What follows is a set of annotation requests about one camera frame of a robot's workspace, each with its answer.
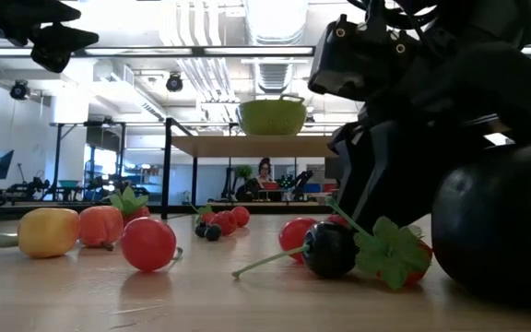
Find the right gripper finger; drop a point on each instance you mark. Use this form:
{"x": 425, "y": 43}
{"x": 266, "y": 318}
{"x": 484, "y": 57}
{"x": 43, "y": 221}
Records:
{"x": 408, "y": 175}
{"x": 350, "y": 166}

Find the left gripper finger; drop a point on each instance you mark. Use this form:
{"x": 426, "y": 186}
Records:
{"x": 49, "y": 10}
{"x": 58, "y": 43}

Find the red toy strawberry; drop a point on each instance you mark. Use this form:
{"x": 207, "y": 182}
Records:
{"x": 137, "y": 216}
{"x": 208, "y": 216}
{"x": 392, "y": 253}

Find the black toy cherry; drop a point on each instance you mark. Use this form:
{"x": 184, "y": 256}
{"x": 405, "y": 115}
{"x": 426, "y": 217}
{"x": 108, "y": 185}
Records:
{"x": 330, "y": 249}

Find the green plastic colander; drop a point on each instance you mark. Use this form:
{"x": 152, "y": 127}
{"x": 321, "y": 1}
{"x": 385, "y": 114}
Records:
{"x": 272, "y": 117}

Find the dark toy avocado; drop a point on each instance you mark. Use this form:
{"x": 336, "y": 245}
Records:
{"x": 500, "y": 221}

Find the toy blueberry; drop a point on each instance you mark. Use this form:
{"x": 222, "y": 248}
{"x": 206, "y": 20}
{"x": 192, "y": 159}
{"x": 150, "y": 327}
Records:
{"x": 213, "y": 232}
{"x": 200, "y": 229}

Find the orange toy peach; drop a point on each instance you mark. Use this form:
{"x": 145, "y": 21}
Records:
{"x": 101, "y": 226}

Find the yellow-orange toy peach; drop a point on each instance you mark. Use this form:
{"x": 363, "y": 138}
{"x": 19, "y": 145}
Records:
{"x": 46, "y": 233}

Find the light green cucumber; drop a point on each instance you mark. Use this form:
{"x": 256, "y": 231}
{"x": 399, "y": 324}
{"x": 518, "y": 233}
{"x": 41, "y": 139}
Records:
{"x": 0, "y": 240}

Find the black background robot arm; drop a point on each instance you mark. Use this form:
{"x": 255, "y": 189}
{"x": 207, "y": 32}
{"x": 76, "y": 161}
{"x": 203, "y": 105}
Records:
{"x": 247, "y": 191}
{"x": 302, "y": 180}

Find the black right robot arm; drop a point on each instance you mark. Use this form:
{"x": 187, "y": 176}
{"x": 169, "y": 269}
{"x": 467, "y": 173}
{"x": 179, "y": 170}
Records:
{"x": 500, "y": 18}

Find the red storage bin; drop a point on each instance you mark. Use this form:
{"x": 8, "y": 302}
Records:
{"x": 330, "y": 187}

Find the blue storage bin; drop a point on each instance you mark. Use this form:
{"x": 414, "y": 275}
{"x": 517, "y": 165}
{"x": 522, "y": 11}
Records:
{"x": 311, "y": 188}

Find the black ceiling spotlight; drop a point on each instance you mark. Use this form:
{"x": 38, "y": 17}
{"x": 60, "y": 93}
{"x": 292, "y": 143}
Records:
{"x": 174, "y": 83}
{"x": 19, "y": 90}

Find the red laptop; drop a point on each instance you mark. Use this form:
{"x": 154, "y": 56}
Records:
{"x": 270, "y": 186}

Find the person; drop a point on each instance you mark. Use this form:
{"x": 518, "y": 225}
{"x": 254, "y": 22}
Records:
{"x": 264, "y": 168}

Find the wooden shelf riser black legs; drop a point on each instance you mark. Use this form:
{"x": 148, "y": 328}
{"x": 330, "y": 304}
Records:
{"x": 247, "y": 145}

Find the green background plant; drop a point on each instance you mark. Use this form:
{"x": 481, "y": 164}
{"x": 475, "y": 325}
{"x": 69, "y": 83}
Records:
{"x": 243, "y": 171}

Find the overhead LED light bar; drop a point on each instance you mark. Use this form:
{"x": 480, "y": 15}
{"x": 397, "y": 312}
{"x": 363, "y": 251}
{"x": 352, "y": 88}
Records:
{"x": 247, "y": 50}

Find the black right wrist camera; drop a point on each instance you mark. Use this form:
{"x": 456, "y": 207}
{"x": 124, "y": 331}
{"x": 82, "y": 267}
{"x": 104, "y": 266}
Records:
{"x": 357, "y": 60}

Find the black background workstation frame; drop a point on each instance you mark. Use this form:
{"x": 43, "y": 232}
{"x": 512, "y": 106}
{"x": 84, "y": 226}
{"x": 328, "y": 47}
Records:
{"x": 57, "y": 157}

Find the black aluminium frame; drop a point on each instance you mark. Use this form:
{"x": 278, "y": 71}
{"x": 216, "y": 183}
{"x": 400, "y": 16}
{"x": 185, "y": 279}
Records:
{"x": 109, "y": 208}

